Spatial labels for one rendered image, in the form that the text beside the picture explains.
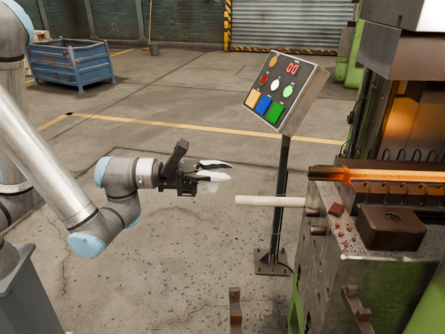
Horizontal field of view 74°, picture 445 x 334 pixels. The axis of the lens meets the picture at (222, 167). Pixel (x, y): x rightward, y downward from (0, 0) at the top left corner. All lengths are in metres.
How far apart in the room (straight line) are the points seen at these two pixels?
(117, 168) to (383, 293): 0.74
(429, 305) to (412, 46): 0.56
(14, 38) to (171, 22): 8.59
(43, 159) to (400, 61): 0.81
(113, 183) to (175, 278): 1.08
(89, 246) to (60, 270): 1.28
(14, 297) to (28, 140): 0.67
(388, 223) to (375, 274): 0.13
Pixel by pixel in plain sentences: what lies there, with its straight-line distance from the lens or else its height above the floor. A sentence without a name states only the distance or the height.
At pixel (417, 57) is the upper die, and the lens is 0.73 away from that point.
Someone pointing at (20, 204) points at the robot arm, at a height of 0.79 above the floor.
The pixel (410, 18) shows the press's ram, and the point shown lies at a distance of 0.68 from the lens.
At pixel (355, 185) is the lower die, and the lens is 0.85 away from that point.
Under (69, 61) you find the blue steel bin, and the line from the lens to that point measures 5.51.
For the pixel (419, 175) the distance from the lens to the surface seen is 0.94.
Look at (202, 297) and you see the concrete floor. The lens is 1.76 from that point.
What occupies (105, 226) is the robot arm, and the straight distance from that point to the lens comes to 0.86.
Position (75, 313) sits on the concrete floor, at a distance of 1.87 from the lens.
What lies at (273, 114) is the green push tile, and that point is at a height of 1.00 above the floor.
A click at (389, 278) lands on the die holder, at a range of 0.83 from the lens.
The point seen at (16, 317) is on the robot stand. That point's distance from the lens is 1.38.
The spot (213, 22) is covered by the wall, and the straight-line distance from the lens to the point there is 9.03.
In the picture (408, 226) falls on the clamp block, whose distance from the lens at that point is 0.78.
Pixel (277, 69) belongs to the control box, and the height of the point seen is 1.14.
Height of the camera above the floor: 1.42
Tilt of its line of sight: 30 degrees down
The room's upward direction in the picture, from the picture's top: straight up
